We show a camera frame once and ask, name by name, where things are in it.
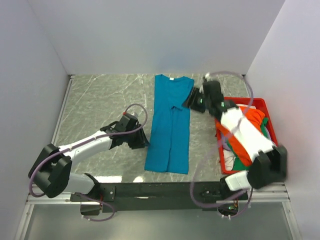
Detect black base bar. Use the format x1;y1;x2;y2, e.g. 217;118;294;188
69;181;250;217

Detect teal t shirt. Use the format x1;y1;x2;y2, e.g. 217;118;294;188
144;74;194;175

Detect orange t shirt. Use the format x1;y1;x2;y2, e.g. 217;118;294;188
227;108;266;166

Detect green t shirt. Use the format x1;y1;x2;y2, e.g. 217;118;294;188
227;117;271;171

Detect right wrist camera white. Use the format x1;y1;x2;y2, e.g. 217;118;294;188
202;72;211;82

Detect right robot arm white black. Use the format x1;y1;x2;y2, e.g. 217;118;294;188
183;80;288;200

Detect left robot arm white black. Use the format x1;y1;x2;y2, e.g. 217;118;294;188
28;112;150;201

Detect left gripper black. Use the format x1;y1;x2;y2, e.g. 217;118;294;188
124;124;150;150

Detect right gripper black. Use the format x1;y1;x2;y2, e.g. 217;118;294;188
180;87;211;115

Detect red plastic bin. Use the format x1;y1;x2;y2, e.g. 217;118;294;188
214;97;279;175

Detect lavender t shirt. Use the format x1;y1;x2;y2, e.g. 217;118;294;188
221;135;231;151

